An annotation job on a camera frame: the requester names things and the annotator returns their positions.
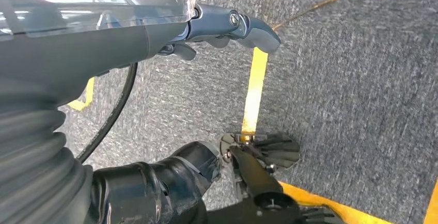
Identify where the black robot foot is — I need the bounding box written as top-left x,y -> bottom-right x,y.
205,133 -> 346,224

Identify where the yellow floor tape square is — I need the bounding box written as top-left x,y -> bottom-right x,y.
67,0 -> 438,224

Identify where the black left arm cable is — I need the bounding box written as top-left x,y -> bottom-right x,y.
75,62 -> 138,164

